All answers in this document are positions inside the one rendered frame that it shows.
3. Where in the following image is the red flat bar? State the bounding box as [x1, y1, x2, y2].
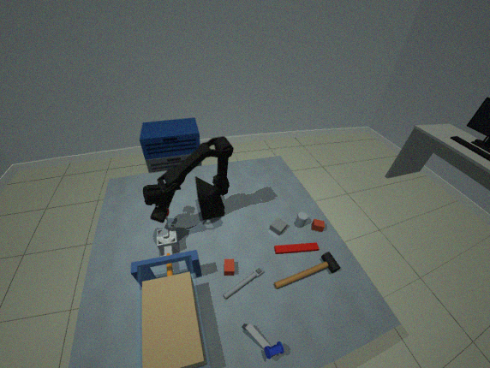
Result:
[274, 243, 319, 254]

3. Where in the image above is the mallet with wooden handle and black head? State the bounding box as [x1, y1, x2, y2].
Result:
[274, 252, 340, 288]

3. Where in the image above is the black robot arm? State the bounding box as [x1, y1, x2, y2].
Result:
[143, 137, 234, 206]

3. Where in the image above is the small red block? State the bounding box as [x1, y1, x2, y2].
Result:
[312, 219, 325, 232]
[224, 259, 234, 276]

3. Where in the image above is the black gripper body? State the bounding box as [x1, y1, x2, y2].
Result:
[150, 198, 173, 223]

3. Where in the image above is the grey cylinder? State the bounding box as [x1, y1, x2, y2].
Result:
[295, 211, 308, 228]

